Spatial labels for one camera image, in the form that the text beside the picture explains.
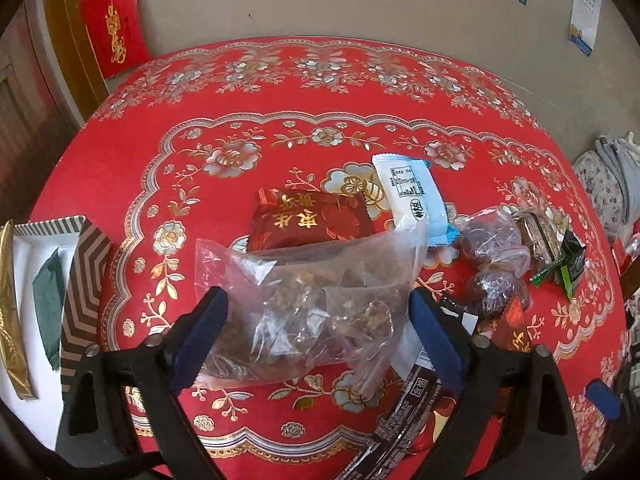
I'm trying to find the red snack packet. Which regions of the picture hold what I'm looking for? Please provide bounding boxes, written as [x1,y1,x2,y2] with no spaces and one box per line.
[492,300,533,356]
[247,187,376,253]

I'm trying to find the clear plastic bag of snacks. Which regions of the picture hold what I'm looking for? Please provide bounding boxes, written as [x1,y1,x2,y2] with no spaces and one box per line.
[195,220,431,386]

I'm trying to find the brown panelled door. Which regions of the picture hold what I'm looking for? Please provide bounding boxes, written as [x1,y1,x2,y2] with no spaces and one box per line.
[0,10,83,226]

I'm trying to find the striped gift box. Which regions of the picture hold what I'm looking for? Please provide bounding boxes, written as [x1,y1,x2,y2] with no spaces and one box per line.
[0,216,112,401]

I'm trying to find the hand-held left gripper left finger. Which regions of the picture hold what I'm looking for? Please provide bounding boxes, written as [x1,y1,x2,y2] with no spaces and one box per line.
[55,286,231,480]

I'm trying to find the wooden door frame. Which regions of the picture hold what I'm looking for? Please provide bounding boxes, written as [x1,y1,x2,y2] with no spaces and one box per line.
[42,0,111,126]

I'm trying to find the green and black snack packet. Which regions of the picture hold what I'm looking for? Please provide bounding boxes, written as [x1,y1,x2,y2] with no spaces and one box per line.
[530,230,587,302]

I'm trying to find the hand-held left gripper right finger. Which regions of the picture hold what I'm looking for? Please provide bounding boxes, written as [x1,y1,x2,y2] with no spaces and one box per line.
[407,287,586,480]

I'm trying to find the white and blue snack packet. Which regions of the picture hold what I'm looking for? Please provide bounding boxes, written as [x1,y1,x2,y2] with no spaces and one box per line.
[371,153,458,248]

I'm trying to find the clear bag of dark dates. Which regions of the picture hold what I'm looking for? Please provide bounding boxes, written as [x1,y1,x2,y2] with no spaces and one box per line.
[452,208,532,321]

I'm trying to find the dark green packet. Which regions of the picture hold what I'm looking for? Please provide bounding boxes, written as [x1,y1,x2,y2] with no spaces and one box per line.
[32,249,67,371]

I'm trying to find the red wall poster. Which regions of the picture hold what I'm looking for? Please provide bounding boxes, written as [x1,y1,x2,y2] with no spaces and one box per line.
[79,0,152,80]

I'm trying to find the clear packet of brown snacks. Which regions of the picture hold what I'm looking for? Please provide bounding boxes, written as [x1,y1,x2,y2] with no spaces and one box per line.
[515,210,566,267]

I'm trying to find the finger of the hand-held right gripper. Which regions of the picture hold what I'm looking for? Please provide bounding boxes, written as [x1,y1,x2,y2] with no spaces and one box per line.
[585,379,625,420]

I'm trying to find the wall calendar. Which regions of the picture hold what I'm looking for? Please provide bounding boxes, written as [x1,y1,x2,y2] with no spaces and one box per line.
[567,0,603,57]

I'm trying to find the dark brown snack wrapper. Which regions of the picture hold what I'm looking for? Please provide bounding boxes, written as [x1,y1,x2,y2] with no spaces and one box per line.
[345,327,463,480]

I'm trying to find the grey white cloth pile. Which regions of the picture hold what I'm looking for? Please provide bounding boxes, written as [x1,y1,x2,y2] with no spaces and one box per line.
[571,147,633,241]

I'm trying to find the red floral tablecloth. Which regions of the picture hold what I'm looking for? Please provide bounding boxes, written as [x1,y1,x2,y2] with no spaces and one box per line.
[27,37,631,480]

